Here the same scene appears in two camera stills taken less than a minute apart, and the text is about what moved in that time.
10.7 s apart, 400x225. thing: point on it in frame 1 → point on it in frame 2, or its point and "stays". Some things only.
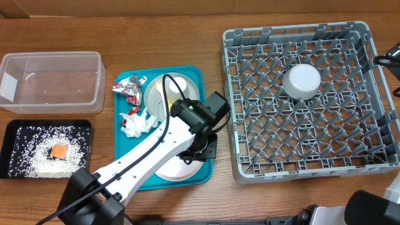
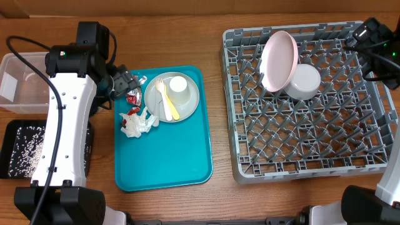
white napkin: x=135 y=124 stays
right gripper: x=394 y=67 → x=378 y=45
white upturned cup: x=175 y=92 stays
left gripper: x=210 y=150 → x=124 y=80
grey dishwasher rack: x=350 y=125 stays
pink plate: x=177 y=169 → x=278 y=60
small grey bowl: x=301 y=81 stays
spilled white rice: x=31 y=154 stays
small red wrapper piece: x=133 y=110 stays
